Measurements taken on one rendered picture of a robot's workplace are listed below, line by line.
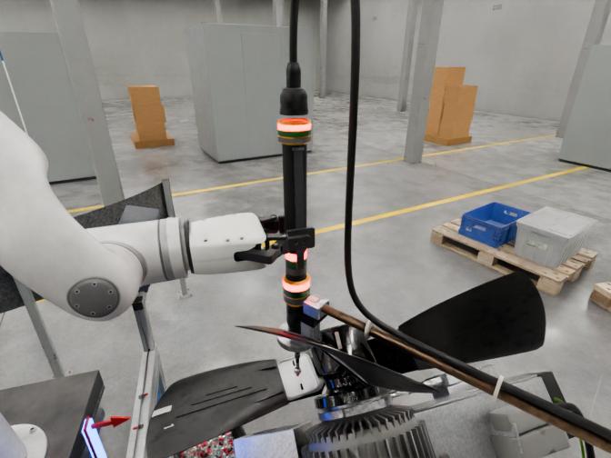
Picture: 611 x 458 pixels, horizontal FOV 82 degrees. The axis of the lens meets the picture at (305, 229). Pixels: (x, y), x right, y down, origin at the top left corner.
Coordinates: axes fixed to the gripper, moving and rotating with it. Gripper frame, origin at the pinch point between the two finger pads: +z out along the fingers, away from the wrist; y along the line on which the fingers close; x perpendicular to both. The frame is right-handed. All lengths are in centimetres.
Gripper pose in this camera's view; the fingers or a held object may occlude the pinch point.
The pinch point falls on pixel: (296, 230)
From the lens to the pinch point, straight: 52.4
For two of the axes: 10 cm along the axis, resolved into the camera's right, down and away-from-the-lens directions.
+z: 9.6, -1.4, 2.5
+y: 2.9, 4.1, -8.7
